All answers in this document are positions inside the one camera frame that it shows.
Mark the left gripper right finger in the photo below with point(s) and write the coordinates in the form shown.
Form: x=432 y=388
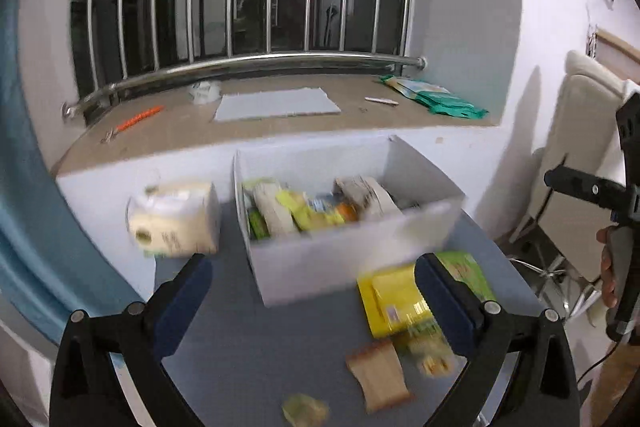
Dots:
x=473 y=333

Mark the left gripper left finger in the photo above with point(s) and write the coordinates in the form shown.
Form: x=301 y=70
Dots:
x=155 y=333

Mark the yellow red snack packet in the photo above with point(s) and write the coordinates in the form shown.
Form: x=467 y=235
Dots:
x=391 y=300

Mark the green seaweed snack packet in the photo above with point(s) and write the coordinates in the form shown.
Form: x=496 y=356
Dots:
x=257 y=221

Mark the orange cracker clear packet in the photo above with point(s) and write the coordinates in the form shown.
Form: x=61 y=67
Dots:
x=345 y=211

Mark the person's right hand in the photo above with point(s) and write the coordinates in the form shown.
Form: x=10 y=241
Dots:
x=606 y=267

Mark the green pea snack packet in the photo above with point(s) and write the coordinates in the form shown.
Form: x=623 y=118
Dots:
x=428 y=347

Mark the white office chair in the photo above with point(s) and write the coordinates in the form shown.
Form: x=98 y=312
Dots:
x=583 y=136

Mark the brown bread slice packet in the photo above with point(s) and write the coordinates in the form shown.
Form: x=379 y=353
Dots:
x=379 y=372

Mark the blue curtain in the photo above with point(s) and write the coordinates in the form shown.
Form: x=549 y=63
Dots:
x=49 y=266

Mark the white storage box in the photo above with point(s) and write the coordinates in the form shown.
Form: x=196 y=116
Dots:
x=301 y=265

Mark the white beige snack packet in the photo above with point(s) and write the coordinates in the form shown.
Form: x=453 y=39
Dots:
x=277 y=217

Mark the yellow chips packet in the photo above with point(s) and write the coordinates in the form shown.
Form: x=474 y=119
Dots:
x=310 y=214

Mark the green plastic bags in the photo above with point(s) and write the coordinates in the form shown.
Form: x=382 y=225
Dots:
x=437 y=100

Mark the orange pen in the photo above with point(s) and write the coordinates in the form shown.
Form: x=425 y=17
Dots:
x=131 y=122

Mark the small stick on sill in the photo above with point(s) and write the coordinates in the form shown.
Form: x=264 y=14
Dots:
x=381 y=101

